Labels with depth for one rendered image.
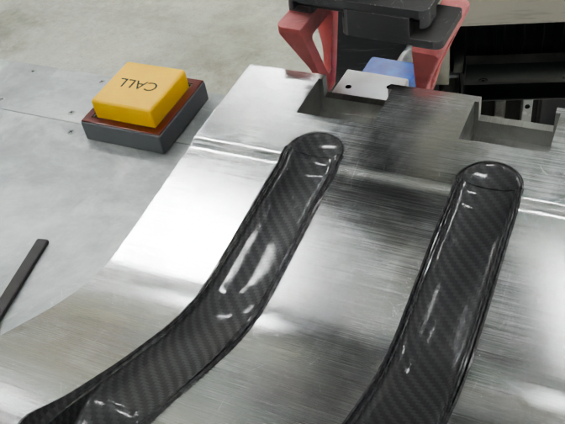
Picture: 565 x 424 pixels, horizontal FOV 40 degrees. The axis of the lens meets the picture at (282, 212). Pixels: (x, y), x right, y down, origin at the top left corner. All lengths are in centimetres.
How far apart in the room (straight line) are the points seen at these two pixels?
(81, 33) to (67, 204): 195
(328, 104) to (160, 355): 25
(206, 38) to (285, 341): 202
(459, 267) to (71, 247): 30
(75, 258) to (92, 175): 9
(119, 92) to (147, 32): 180
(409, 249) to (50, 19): 234
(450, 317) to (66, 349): 19
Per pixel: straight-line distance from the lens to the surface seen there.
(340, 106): 55
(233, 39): 235
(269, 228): 45
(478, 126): 53
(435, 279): 42
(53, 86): 78
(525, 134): 53
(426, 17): 52
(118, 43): 246
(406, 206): 45
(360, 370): 38
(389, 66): 64
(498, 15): 86
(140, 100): 66
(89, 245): 60
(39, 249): 61
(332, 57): 62
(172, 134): 66
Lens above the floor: 120
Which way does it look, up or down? 44 degrees down
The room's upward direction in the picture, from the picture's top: 10 degrees counter-clockwise
